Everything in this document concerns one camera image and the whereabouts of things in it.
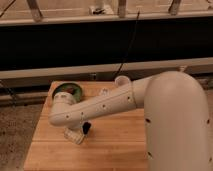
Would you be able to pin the white cup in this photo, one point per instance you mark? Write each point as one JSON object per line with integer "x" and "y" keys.
{"x": 122, "y": 80}

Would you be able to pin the red object on plate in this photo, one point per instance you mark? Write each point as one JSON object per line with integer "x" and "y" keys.
{"x": 70, "y": 90}

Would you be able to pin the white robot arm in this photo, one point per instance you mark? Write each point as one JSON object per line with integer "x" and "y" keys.
{"x": 177, "y": 118}

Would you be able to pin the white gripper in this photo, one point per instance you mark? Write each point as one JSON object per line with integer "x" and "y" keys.
{"x": 77, "y": 135}

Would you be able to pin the green plate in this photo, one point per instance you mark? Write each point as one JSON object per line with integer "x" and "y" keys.
{"x": 62, "y": 88}

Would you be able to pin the small white object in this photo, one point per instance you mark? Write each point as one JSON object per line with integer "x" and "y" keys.
{"x": 104, "y": 91}

